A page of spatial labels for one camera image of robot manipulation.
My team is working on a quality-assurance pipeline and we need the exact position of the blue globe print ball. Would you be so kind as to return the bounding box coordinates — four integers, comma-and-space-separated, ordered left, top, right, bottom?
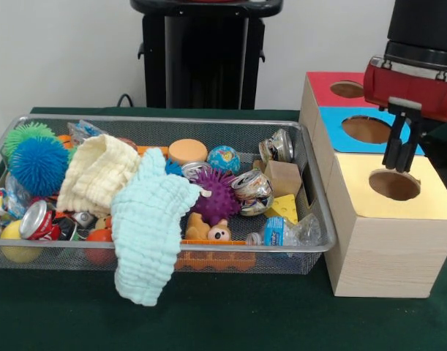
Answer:
207, 145, 242, 175

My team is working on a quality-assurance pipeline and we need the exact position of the purple spiky monster toy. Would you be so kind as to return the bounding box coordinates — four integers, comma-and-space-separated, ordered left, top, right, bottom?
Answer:
191, 168, 243, 227

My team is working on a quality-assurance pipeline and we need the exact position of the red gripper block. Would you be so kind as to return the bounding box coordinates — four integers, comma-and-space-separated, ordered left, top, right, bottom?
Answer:
362, 56, 447, 173

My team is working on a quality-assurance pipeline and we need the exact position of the shallow wire mesh bin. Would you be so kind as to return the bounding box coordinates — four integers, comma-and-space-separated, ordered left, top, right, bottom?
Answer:
0, 113, 337, 276

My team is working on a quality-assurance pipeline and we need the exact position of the dark green tablecloth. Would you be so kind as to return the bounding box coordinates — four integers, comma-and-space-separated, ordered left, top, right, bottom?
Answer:
0, 106, 447, 351

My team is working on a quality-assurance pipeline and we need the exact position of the mint green waffle cloth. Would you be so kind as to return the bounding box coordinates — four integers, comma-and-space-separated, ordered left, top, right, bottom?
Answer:
110, 148, 203, 308

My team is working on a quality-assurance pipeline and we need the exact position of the orange plush toy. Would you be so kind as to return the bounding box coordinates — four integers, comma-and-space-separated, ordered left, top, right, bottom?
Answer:
185, 213, 232, 242

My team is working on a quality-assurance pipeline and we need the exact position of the printed silver drink can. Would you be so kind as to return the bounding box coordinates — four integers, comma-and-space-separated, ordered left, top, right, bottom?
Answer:
232, 167, 276, 217

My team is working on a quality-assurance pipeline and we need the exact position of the tan foam disc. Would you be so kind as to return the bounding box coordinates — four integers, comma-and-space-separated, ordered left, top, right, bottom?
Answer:
168, 138, 209, 165

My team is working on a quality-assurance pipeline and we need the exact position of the cream waffle cloth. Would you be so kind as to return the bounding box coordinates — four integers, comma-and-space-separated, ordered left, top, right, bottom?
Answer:
57, 134, 143, 219

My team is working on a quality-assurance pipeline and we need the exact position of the blue spiky rubber ball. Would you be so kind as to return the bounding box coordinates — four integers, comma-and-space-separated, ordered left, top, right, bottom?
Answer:
7, 137, 70, 198

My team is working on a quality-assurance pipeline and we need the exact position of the crushed silver can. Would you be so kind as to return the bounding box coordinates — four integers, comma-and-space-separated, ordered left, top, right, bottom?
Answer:
258, 128, 296, 164

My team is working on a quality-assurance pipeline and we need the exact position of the crushed bottle with blue label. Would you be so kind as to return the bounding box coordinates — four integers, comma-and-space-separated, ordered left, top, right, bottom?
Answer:
246, 214, 323, 248

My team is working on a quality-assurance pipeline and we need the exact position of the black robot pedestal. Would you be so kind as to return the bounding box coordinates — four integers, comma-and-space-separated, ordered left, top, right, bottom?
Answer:
129, 0, 285, 110

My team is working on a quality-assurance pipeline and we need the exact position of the wooden box with three holes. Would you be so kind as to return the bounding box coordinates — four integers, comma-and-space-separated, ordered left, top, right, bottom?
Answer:
298, 71, 447, 298

